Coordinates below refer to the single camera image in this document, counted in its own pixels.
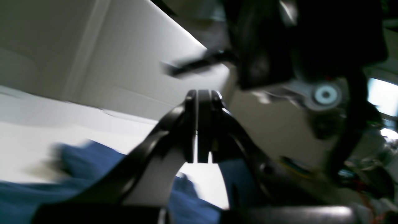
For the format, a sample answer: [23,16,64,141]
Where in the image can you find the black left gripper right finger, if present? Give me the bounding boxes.
[198,90,354,224]

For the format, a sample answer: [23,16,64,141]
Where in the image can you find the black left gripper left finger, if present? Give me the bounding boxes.
[32,90,197,224]

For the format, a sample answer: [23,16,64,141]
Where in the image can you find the blue T-shirt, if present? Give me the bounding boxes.
[0,140,258,224]

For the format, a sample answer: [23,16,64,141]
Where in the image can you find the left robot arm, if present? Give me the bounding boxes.
[32,0,387,224]

